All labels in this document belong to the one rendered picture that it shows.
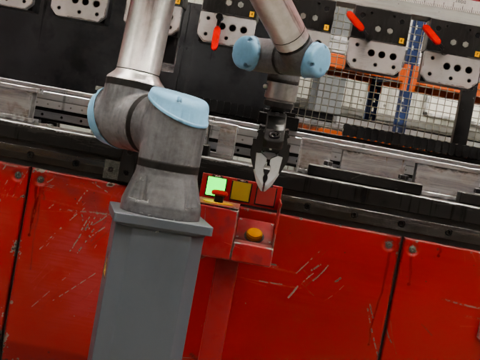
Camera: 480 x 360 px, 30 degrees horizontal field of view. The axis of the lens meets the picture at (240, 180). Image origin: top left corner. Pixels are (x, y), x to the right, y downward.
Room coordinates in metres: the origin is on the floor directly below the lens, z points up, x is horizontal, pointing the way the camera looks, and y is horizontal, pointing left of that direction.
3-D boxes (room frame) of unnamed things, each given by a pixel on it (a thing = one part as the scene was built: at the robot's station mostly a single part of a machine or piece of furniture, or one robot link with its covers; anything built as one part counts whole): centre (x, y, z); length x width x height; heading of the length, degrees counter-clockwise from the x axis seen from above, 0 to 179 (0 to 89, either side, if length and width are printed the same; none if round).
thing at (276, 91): (2.09, -0.05, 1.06); 0.08 x 0.08 x 0.05
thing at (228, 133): (2.44, 0.23, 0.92); 0.39 x 0.06 x 0.10; 87
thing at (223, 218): (2.12, -0.01, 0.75); 0.20 x 0.16 x 0.18; 89
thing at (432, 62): (2.41, -0.49, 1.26); 0.15 x 0.09 x 0.17; 87
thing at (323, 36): (2.42, -0.09, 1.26); 0.15 x 0.09 x 0.17; 87
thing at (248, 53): (2.00, 0.00, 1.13); 0.11 x 0.11 x 0.08; 48
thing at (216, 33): (2.37, 0.13, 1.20); 0.04 x 0.02 x 0.10; 177
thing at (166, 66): (2.44, 0.28, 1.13); 0.10 x 0.02 x 0.10; 87
